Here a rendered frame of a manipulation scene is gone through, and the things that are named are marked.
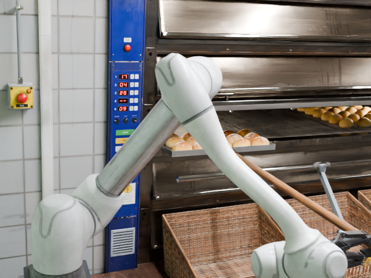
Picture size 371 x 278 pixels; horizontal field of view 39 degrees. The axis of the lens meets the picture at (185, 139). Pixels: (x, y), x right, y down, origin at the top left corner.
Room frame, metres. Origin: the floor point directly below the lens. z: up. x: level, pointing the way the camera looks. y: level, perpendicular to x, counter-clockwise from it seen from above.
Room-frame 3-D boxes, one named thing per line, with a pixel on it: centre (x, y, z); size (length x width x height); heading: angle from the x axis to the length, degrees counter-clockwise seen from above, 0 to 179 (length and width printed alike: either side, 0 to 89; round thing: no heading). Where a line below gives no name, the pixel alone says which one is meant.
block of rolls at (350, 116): (3.36, -1.03, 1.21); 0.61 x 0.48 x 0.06; 24
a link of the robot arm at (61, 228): (1.48, 0.38, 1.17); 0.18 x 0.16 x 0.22; 164
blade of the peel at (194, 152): (2.53, -0.12, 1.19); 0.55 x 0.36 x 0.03; 113
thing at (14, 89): (2.09, 0.68, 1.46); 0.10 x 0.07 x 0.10; 114
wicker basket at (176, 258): (2.25, -0.25, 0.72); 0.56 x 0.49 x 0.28; 114
